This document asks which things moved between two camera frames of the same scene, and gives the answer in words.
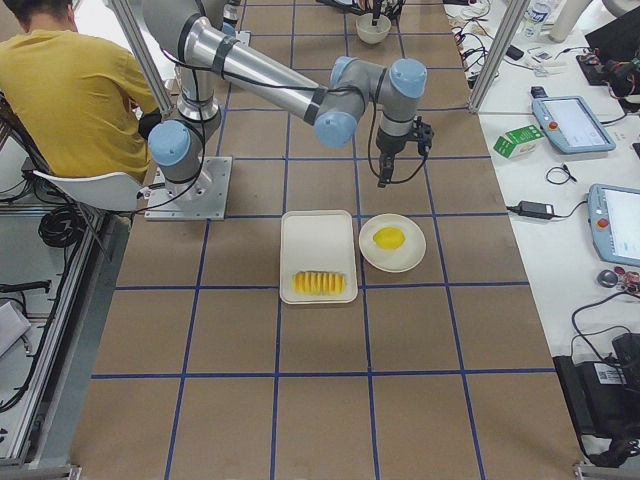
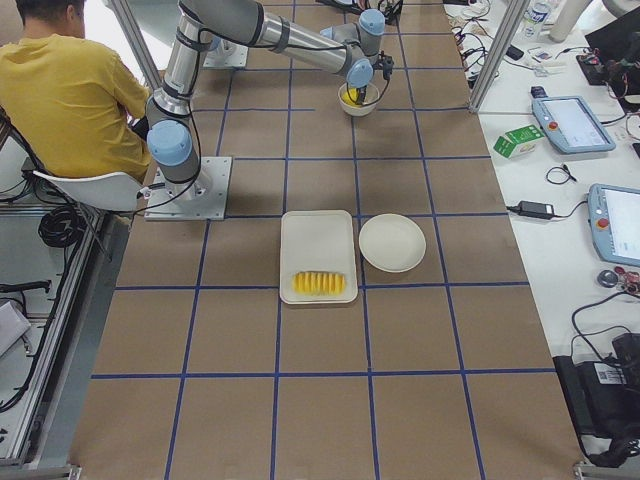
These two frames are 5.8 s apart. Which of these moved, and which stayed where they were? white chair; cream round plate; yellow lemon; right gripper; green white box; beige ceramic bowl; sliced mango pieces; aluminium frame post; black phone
Moved: beige ceramic bowl; yellow lemon; right gripper
Stayed: white chair; aluminium frame post; black phone; sliced mango pieces; cream round plate; green white box
